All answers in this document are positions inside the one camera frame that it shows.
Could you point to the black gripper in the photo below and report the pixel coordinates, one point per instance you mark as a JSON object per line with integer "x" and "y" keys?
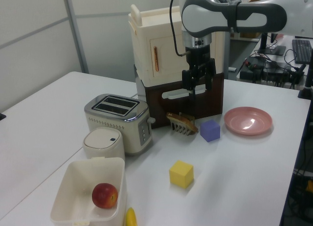
{"x": 198, "y": 56}

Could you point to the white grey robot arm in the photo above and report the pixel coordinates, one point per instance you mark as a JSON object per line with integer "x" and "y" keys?
{"x": 244, "y": 15}

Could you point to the toasted bread slice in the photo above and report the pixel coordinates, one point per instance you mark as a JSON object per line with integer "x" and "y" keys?
{"x": 184, "y": 123}

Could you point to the small grey block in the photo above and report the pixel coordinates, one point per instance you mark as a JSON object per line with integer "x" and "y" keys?
{"x": 232, "y": 69}

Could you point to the dark brown drawer box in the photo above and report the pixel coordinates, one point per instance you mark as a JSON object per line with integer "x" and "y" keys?
{"x": 159, "y": 113}

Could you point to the purple cube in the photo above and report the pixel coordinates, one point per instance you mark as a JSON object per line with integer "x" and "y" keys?
{"x": 209, "y": 131}

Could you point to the metal toast rack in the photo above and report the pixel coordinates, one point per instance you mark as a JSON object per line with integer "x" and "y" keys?
{"x": 179, "y": 129}

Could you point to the wooden background cabinet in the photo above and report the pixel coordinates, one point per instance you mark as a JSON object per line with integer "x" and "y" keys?
{"x": 249, "y": 35}

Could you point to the pink plate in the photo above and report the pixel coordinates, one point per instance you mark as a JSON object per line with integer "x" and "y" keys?
{"x": 247, "y": 123}

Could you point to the black monitor stand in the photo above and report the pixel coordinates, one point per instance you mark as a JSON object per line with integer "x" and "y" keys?
{"x": 272, "y": 50}

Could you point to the black monitor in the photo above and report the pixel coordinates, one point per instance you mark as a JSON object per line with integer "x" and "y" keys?
{"x": 273, "y": 37}

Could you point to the cream chrome toaster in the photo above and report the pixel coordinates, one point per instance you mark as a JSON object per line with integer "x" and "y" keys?
{"x": 110, "y": 124}

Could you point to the yellow cube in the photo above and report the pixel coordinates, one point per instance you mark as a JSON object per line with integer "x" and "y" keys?
{"x": 179, "y": 175}

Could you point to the black keyboard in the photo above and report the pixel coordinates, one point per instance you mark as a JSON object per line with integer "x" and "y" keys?
{"x": 302, "y": 51}

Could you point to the black clamp pole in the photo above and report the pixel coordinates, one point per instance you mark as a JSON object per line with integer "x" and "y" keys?
{"x": 306, "y": 89}

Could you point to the black handheld device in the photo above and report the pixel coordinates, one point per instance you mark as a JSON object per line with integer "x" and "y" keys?
{"x": 303, "y": 36}

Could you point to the small cream lidded bin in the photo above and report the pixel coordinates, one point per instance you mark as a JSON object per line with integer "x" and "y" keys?
{"x": 102, "y": 141}

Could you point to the red apple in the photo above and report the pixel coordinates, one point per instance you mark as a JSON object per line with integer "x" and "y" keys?
{"x": 104, "y": 195}

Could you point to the yellow banana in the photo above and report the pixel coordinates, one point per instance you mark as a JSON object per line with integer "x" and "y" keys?
{"x": 131, "y": 218}

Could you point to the white plastic open container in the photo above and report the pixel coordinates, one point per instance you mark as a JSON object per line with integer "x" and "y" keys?
{"x": 73, "y": 184}

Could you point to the black flat object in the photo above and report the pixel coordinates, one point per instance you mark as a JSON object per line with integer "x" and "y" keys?
{"x": 2, "y": 117}

